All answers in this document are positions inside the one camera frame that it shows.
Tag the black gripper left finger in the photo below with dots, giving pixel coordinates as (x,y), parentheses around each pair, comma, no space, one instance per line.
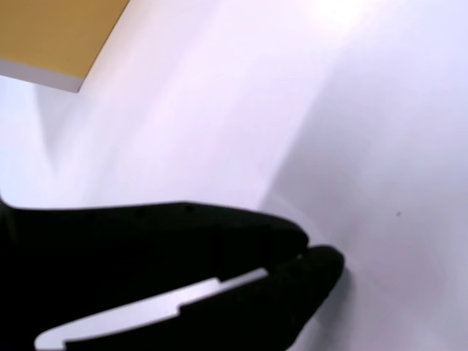
(128,248)

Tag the yellow cardboard box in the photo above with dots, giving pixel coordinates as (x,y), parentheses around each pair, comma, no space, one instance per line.
(51,36)

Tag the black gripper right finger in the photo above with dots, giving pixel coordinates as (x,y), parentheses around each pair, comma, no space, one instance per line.
(263,311)

